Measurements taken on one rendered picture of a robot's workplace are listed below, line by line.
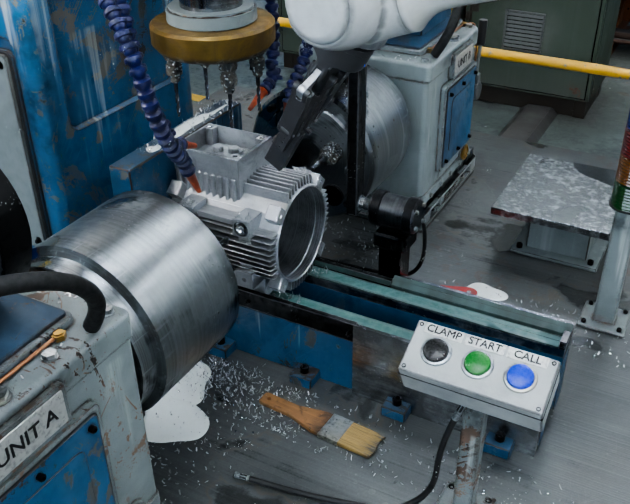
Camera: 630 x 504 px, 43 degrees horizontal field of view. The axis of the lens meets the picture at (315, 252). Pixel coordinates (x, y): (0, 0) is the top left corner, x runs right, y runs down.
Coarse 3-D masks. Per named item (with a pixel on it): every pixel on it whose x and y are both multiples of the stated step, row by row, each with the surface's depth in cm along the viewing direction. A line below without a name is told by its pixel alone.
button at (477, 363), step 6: (468, 354) 93; (474, 354) 92; (480, 354) 92; (486, 354) 92; (468, 360) 92; (474, 360) 92; (480, 360) 92; (486, 360) 92; (468, 366) 92; (474, 366) 91; (480, 366) 91; (486, 366) 91; (468, 372) 92; (474, 372) 91; (480, 372) 91; (486, 372) 91
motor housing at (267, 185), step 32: (192, 192) 127; (256, 192) 123; (288, 192) 121; (320, 192) 130; (224, 224) 123; (288, 224) 137; (320, 224) 134; (256, 256) 122; (288, 256) 135; (288, 288) 129
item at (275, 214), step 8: (312, 176) 128; (320, 176) 128; (176, 184) 126; (184, 184) 127; (320, 184) 129; (168, 192) 126; (176, 192) 126; (184, 192) 127; (272, 208) 119; (280, 208) 119; (272, 216) 119; (280, 216) 120; (280, 224) 120; (320, 248) 135; (320, 256) 136; (272, 280) 126; (280, 280) 125; (272, 288) 125; (280, 288) 125
